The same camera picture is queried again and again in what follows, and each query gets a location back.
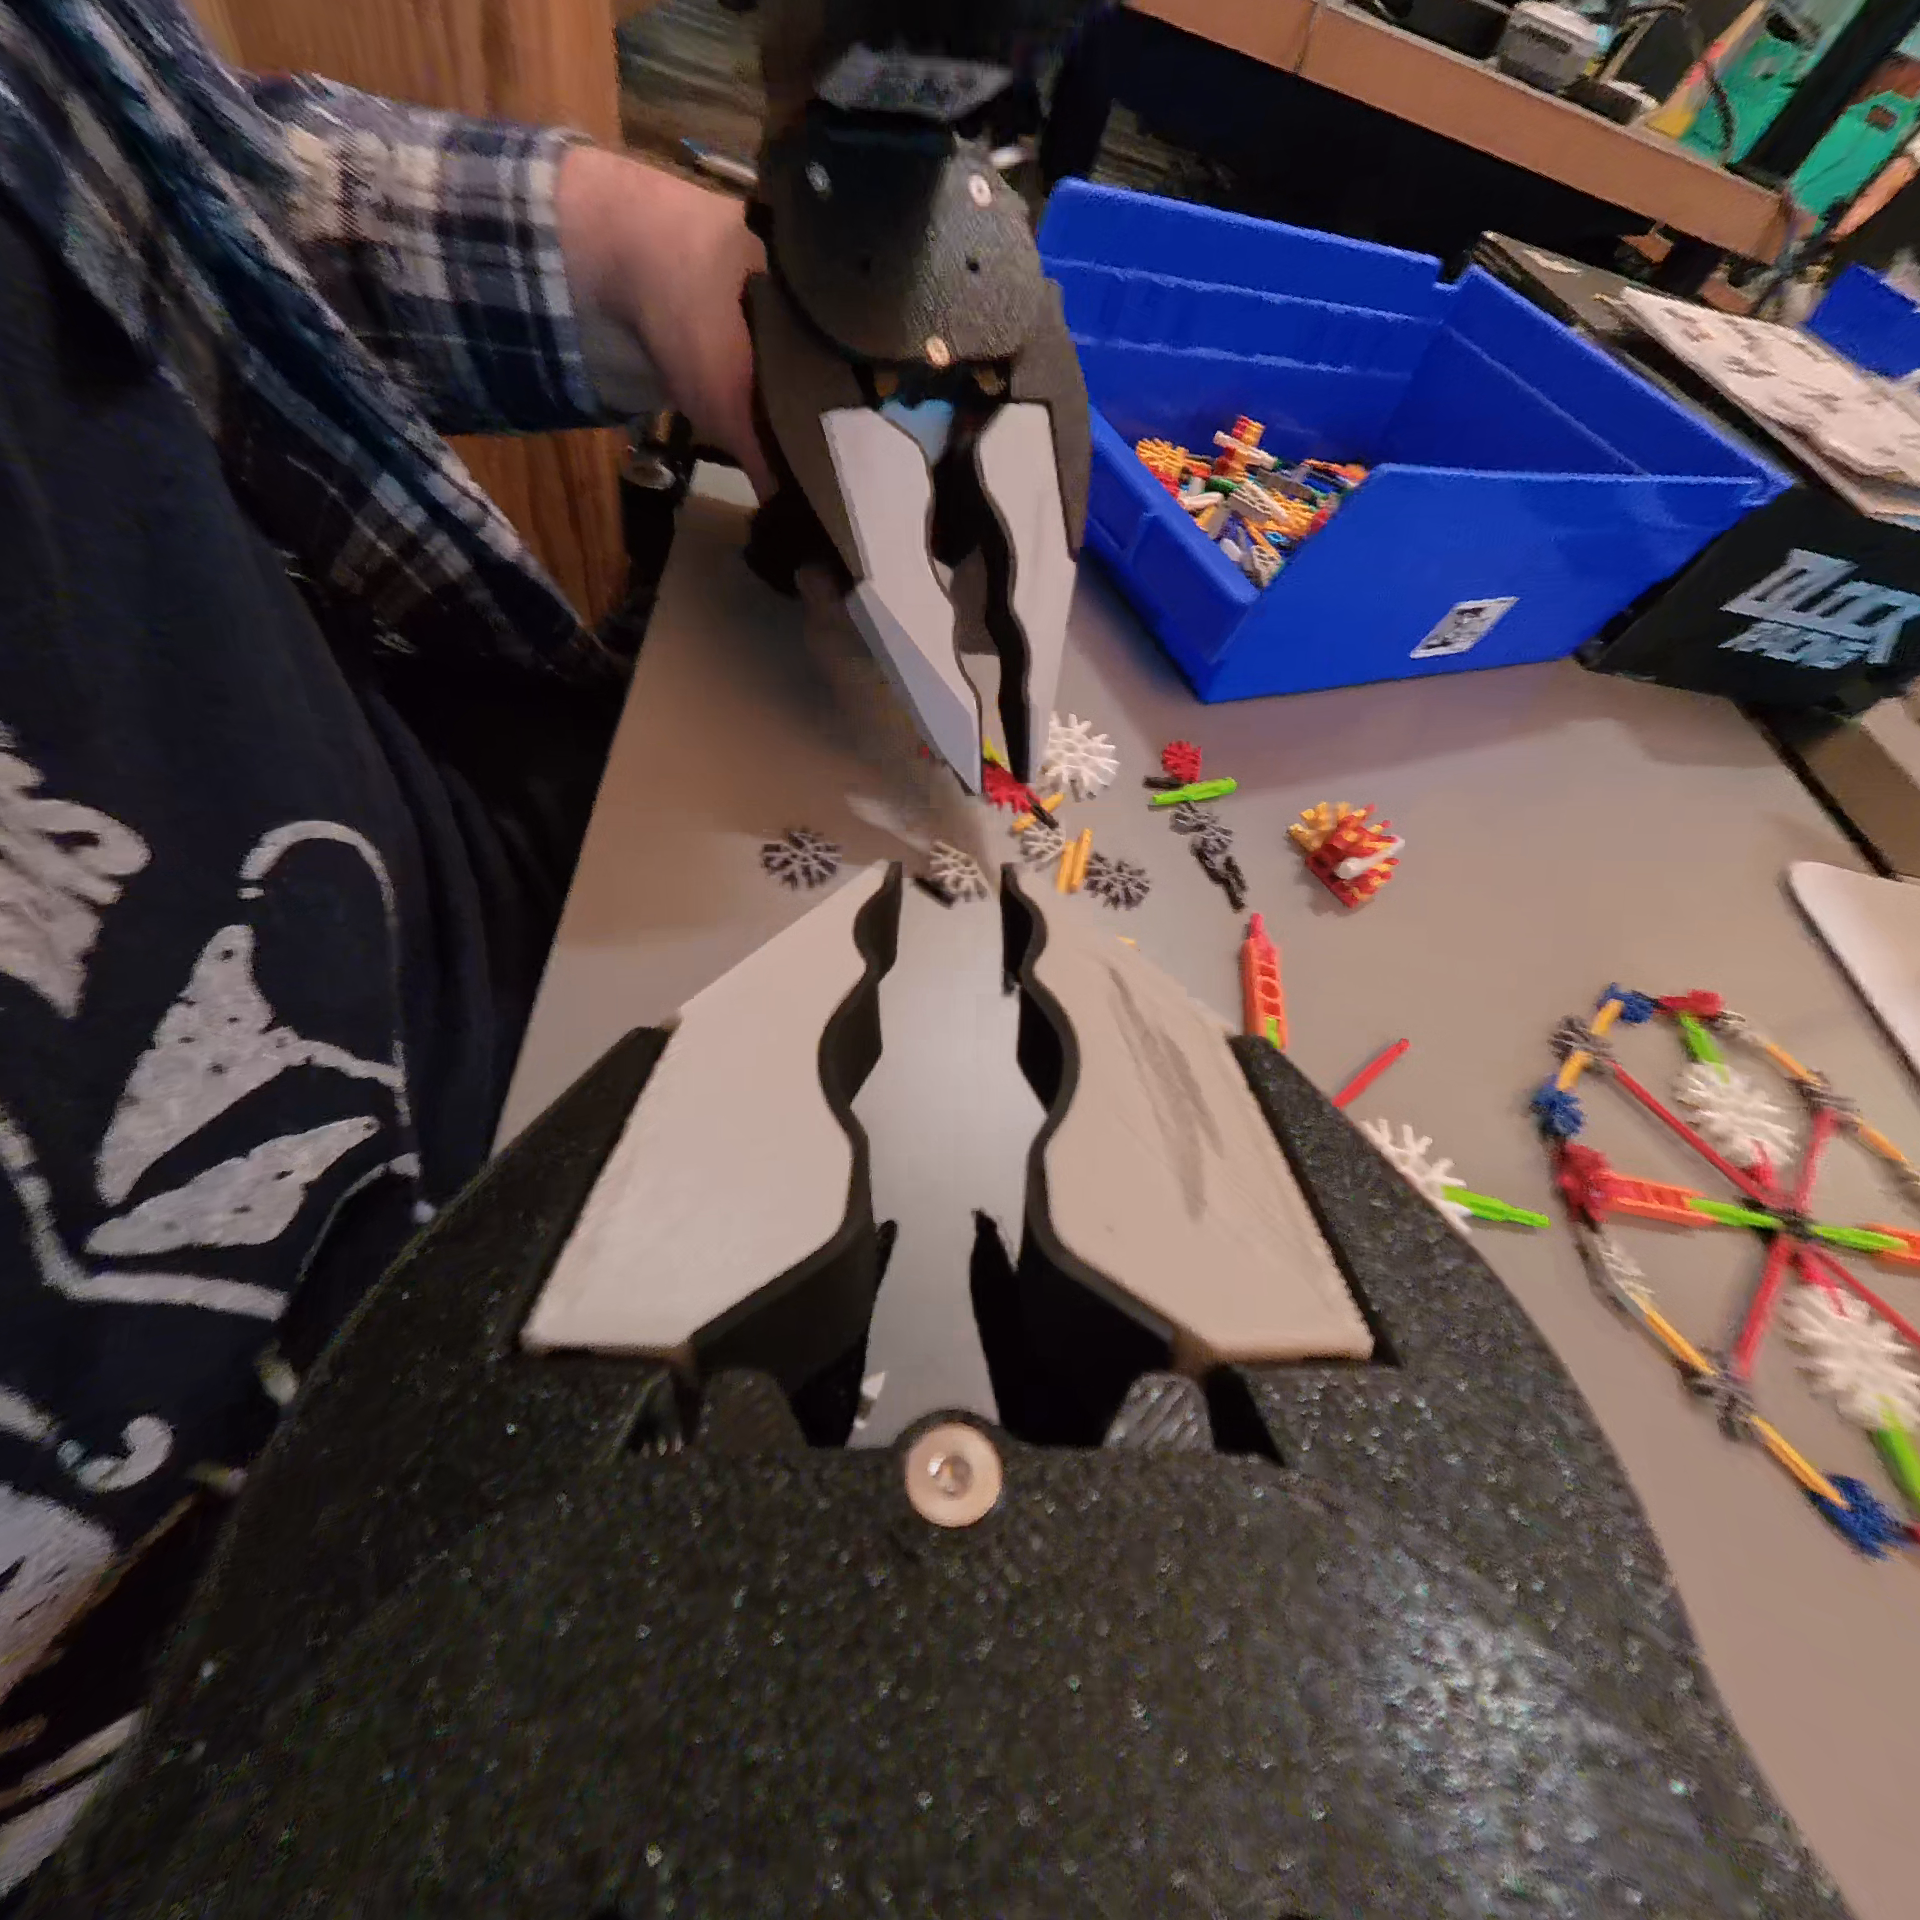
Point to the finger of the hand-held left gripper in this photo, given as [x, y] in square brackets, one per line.
[1044, 525]
[893, 570]

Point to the curved wooden desk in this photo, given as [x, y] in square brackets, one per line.
[1500, 136]

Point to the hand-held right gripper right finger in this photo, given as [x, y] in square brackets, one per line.
[1185, 1200]

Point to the printed instruction sheet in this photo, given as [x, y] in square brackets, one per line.
[1785, 389]

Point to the light grey fan connector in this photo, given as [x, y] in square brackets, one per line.
[961, 868]

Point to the pale grey small connector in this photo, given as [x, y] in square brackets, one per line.
[1038, 844]

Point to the small red fan connector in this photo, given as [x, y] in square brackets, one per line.
[1181, 763]

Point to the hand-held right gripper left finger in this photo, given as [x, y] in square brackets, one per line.
[721, 1172]

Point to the red yellow connector cluster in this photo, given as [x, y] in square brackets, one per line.
[1348, 856]

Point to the heap of mixed toy pieces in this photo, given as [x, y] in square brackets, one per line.
[1254, 494]

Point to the colourful toy wheel model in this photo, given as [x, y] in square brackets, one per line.
[1785, 1223]

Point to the small blue storage bin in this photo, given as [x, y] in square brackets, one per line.
[1868, 324]

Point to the white printed tag sticker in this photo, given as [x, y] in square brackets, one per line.
[1463, 628]

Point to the blue plastic bin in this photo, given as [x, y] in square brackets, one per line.
[1500, 436]

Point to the person's left hand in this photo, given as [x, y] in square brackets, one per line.
[661, 284]

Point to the black printed cardboard box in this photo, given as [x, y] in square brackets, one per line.
[1770, 615]

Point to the half-built spoke toy model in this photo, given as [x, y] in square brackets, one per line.
[1263, 991]

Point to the large white snowflake connector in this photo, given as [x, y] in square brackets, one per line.
[1079, 755]

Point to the green toy rod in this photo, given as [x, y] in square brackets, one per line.
[1196, 791]

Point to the dark printed t-shirt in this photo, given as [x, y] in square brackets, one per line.
[181, 902]

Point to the dark grey snowflake connector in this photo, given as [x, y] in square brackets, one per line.
[1118, 882]
[1201, 821]

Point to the white flat stand base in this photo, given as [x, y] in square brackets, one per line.
[1868, 946]

